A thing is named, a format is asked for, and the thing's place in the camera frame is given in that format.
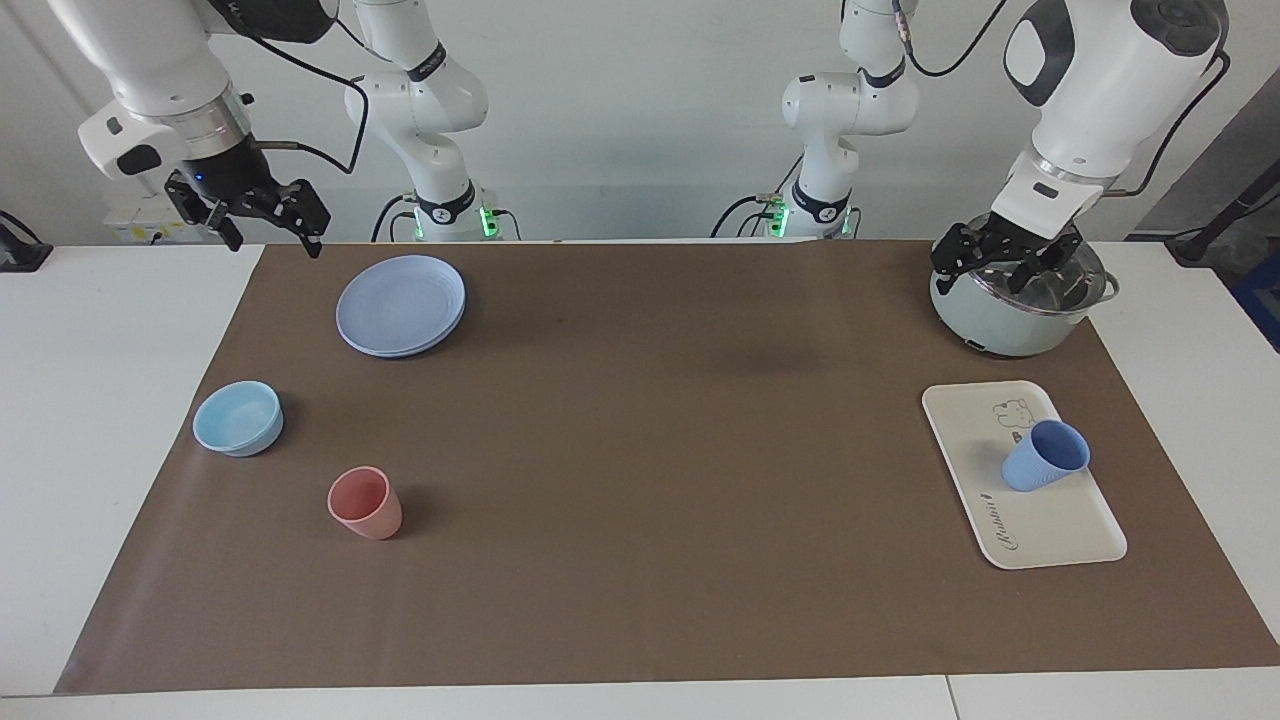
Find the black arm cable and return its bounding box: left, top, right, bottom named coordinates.
left=205, top=25, right=369, bottom=177
left=890, top=0, right=1233, bottom=199

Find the light blue bowl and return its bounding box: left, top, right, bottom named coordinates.
left=192, top=380, right=285, bottom=458

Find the blue crate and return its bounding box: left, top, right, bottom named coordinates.
left=1232, top=250, right=1280, bottom=353

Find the black base cable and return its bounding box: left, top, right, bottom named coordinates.
left=711, top=150, right=807, bottom=239
left=371, top=193, right=415, bottom=243

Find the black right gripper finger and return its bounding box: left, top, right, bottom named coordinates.
left=165, top=172, right=244, bottom=253
left=245, top=180, right=332, bottom=259

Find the pale green cooking pot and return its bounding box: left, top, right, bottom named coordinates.
left=930, top=212, right=1119, bottom=358

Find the black stand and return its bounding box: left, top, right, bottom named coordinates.
left=1165, top=165, right=1280, bottom=266

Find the cream tray with bear print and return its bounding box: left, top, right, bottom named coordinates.
left=921, top=380, right=1128, bottom=571

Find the blue round plate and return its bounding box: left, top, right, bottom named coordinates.
left=335, top=255, right=468, bottom=359

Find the black right base cable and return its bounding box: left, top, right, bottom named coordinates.
left=371, top=193, right=415, bottom=243

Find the brown table mat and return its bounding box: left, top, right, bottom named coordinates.
left=55, top=240, right=1280, bottom=694

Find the white power strip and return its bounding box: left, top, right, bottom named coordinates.
left=103, top=194, right=216, bottom=244

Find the black left base cable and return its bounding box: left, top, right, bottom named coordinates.
left=711, top=150, right=807, bottom=239

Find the pink cup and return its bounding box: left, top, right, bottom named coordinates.
left=327, top=466, right=403, bottom=541

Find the blue ribbed cup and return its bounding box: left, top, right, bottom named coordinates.
left=1001, top=419, right=1092, bottom=493

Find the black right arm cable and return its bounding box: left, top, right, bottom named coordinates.
left=205, top=25, right=369, bottom=177

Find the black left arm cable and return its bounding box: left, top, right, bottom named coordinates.
left=890, top=0, right=1233, bottom=199

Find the black clamp mount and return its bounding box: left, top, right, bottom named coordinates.
left=0, top=210, right=53, bottom=273

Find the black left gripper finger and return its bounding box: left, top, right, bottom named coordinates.
left=930, top=225, right=991, bottom=281
left=1008, top=232, right=1083, bottom=294

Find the glass pot lid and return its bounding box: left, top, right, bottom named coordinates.
left=958, top=212, right=1109, bottom=316

